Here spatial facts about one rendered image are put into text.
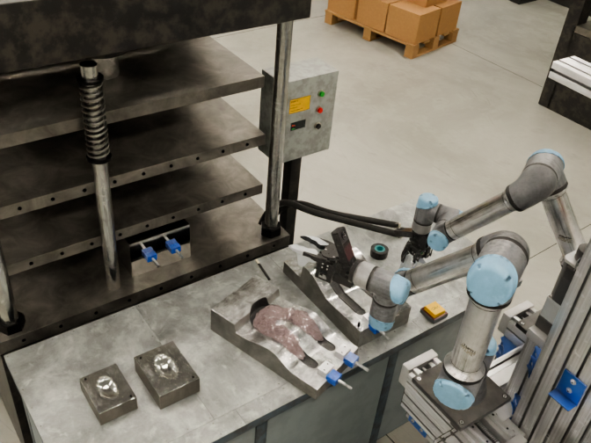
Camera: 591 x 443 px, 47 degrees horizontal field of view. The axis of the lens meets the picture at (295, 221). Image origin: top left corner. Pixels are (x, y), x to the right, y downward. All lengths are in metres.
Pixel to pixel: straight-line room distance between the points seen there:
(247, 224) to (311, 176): 1.87
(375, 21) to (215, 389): 5.42
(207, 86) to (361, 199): 2.35
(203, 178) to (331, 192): 1.95
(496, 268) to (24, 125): 1.57
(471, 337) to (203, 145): 1.39
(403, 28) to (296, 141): 4.17
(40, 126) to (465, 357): 1.53
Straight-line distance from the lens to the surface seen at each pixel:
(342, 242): 1.91
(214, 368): 2.50
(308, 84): 2.94
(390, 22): 7.18
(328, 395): 2.67
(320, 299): 2.69
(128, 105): 2.50
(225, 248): 3.01
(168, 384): 2.37
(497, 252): 1.73
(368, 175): 5.05
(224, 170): 3.04
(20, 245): 2.71
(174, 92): 2.59
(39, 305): 2.83
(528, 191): 2.26
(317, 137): 3.12
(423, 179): 5.12
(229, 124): 2.90
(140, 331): 2.64
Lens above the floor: 2.70
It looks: 37 degrees down
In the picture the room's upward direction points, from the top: 6 degrees clockwise
